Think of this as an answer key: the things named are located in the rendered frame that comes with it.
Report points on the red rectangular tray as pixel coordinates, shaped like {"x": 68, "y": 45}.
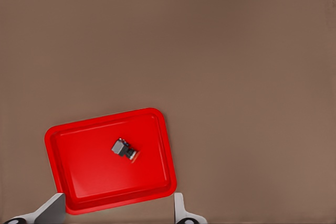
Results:
{"x": 99, "y": 171}

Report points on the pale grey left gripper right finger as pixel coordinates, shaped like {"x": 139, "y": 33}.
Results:
{"x": 180, "y": 209}

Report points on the grey switch with red button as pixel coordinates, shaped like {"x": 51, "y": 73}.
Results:
{"x": 123, "y": 149}

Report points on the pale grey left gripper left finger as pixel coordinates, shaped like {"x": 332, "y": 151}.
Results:
{"x": 51, "y": 210}

